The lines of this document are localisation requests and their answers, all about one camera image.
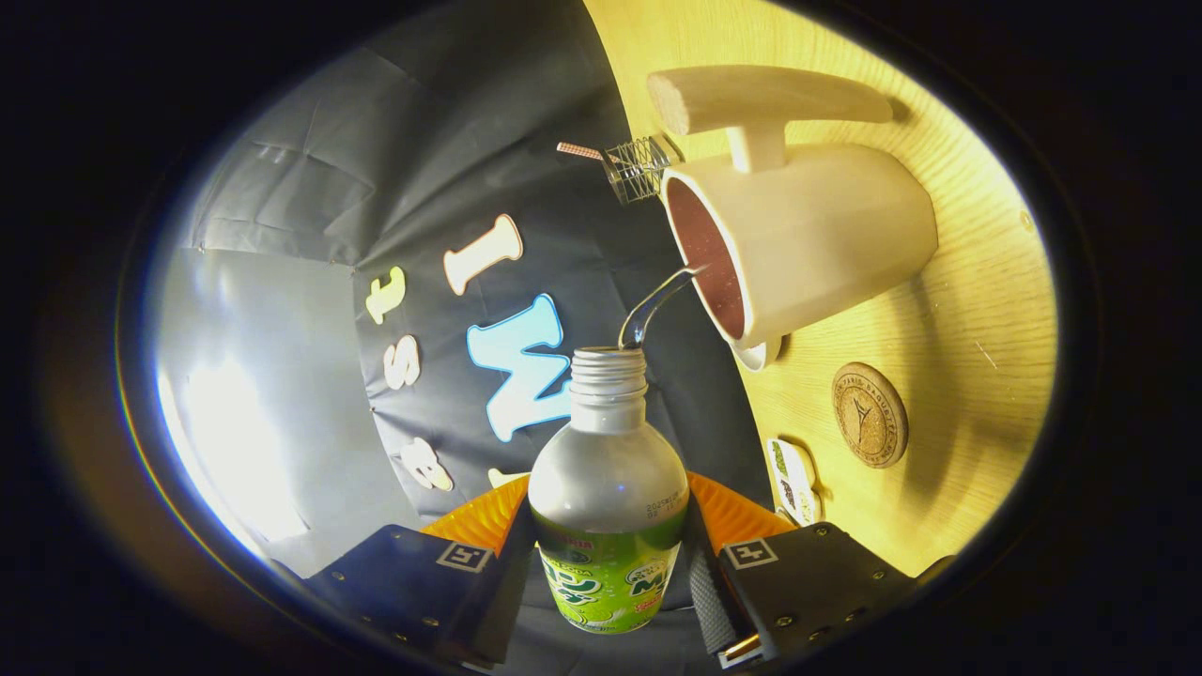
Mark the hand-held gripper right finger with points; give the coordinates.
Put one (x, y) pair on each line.
(709, 596)

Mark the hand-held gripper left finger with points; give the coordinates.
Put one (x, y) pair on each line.
(498, 601)

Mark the silver green juice bottle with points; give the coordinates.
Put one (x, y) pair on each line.
(606, 469)

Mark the round cork coaster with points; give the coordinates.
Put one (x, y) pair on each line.
(870, 415)

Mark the clear juice stream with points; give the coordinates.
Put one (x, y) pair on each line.
(648, 308)

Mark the small white divided dish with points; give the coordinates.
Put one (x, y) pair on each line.
(796, 483)

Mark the white oval plate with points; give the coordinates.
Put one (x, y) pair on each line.
(756, 360)

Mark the wooden table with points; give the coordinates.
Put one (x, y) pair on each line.
(977, 310)

